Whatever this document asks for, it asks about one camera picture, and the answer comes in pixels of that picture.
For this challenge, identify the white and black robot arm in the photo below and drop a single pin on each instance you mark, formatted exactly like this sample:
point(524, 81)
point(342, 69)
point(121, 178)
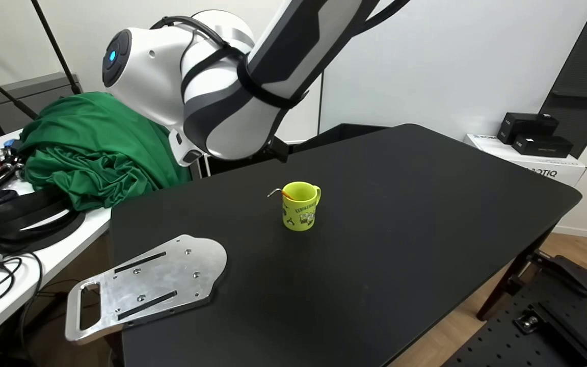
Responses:
point(216, 88)

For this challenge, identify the yellow-green cartoon mug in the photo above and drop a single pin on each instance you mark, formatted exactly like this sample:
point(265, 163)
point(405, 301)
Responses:
point(298, 204)

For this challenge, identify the silver metal mounting plate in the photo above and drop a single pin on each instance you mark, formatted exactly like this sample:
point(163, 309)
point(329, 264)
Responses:
point(171, 276)

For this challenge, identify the green cloth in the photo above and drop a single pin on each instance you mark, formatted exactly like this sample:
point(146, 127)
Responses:
point(98, 152)

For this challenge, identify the black device on box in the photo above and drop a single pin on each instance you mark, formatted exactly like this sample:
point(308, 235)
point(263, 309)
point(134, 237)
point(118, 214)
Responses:
point(533, 136)

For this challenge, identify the black tripod pole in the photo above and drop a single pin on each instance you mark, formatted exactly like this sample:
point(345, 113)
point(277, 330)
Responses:
point(56, 48)

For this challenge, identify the white cardboard box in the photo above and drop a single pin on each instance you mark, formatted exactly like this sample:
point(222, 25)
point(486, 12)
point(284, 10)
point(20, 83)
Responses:
point(566, 169)

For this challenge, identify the black perforated breadboard table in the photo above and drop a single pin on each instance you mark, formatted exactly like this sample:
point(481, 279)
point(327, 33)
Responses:
point(540, 324)

